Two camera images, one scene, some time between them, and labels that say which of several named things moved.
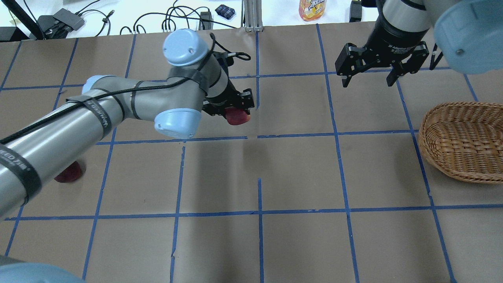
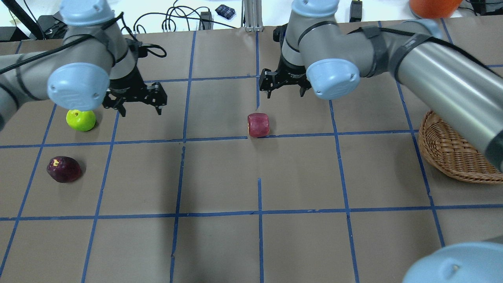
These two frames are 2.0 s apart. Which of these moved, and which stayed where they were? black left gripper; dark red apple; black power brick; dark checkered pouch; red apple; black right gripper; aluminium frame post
Moved: black right gripper; red apple; black left gripper
Stayed: dark red apple; aluminium frame post; dark checkered pouch; black power brick
